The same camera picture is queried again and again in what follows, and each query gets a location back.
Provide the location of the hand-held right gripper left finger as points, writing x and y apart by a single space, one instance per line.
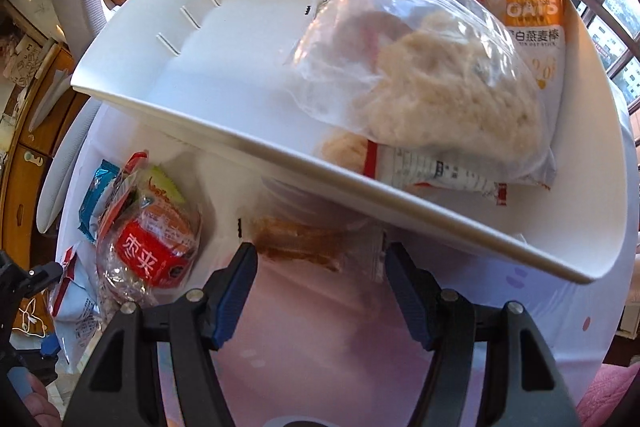
230 302

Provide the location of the patterned beige box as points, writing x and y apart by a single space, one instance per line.
20 57

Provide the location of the pale apartment building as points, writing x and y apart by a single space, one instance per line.
625 57

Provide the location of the white orange oat bar packet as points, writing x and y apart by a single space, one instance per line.
537 32

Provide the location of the large clear puffed snack bag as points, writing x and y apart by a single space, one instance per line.
425 82

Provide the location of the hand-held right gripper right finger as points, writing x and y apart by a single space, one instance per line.
410 302

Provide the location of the green snack packet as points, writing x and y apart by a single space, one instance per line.
162 184

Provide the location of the person's left hand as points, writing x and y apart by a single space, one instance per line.
39 407

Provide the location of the wooden desk with drawers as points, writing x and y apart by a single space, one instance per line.
30 177

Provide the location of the clear packet with orange snack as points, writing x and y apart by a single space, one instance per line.
310 242

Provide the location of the blue snack packet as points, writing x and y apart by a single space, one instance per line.
95 207

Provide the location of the clear bag with red label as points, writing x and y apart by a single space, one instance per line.
150 252

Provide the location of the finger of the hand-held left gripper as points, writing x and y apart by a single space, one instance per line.
50 349
42 279

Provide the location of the white plastic bin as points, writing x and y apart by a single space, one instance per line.
225 52

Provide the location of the white packet with red print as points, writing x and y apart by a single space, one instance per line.
70 302

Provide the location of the clear packet with black text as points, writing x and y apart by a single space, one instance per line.
435 169

